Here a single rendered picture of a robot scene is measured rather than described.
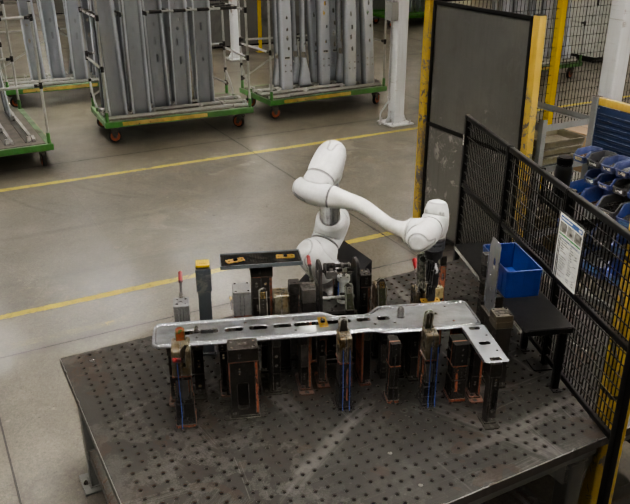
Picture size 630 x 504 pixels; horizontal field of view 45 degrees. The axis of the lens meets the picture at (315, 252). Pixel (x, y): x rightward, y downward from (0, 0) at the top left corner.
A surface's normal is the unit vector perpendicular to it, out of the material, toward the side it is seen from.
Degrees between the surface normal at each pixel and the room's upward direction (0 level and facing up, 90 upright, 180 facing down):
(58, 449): 0
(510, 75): 90
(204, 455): 0
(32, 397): 0
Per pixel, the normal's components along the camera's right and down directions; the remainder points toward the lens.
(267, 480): 0.00, -0.91
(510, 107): -0.87, 0.22
